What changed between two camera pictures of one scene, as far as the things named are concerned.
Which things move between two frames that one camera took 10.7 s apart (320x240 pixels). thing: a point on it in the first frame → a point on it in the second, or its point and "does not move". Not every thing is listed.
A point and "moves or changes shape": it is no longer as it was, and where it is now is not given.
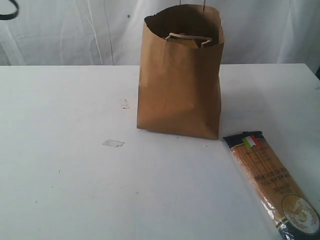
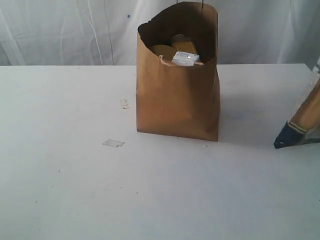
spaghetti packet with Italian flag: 295,215 → 303,126
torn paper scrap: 125,104 does not move
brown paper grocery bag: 179,75 moves or changes shape
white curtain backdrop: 110,32 does not move
